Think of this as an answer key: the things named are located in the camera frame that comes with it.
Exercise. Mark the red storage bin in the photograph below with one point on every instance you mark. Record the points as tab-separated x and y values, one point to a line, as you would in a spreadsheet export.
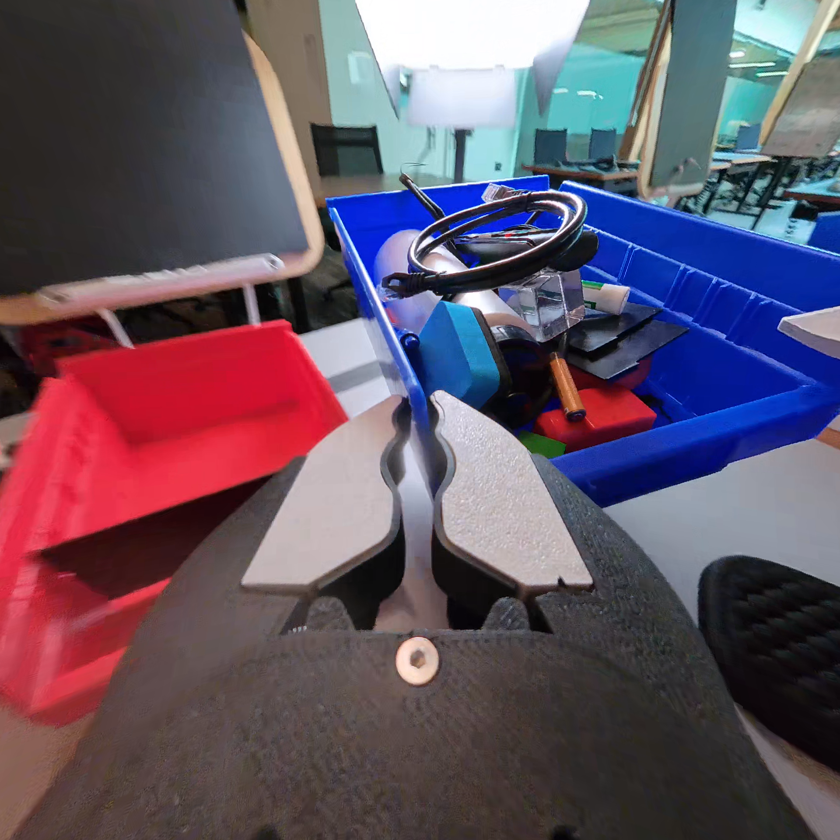
164	407

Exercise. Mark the black screen wooden frame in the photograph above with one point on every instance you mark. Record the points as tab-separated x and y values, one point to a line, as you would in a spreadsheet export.
695	98
131	131

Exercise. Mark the white tube green label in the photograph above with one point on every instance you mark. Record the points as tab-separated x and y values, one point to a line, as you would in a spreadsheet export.
610	296

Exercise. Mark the maroon rounded object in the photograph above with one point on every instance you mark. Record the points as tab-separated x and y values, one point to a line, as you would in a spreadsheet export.
623	380

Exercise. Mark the blue storage bin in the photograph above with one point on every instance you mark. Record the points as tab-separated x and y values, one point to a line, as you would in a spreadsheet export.
722	367

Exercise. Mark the flipchart board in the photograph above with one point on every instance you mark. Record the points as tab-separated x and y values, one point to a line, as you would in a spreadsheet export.
807	111

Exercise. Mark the green block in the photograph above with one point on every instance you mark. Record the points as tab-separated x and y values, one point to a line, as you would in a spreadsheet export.
541	446

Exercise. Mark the clear acrylic cube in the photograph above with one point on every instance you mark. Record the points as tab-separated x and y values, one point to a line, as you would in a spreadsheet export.
541	305

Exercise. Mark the black remote control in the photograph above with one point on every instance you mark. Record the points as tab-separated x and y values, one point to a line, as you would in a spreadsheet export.
485	246

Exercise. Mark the red block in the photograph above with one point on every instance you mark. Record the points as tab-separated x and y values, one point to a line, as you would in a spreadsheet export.
610	417

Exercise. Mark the copper battery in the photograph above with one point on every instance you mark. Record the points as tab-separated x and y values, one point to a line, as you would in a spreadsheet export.
568	390

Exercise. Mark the teal foam block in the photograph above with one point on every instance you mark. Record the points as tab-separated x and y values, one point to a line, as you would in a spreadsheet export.
459	348

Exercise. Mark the studio light panel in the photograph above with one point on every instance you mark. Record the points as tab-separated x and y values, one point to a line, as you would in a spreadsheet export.
459	98

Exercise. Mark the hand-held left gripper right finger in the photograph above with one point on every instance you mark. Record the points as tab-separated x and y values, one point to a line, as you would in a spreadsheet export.
512	518

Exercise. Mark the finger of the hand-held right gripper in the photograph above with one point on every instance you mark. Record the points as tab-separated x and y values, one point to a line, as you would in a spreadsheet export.
820	328

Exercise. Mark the black light stand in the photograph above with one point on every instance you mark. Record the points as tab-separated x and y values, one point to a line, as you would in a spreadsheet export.
463	154

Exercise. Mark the white cylindrical bottle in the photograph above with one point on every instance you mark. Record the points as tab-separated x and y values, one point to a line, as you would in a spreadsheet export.
394	253

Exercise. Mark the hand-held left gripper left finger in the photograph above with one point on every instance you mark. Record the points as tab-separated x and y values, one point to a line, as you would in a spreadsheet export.
321	518

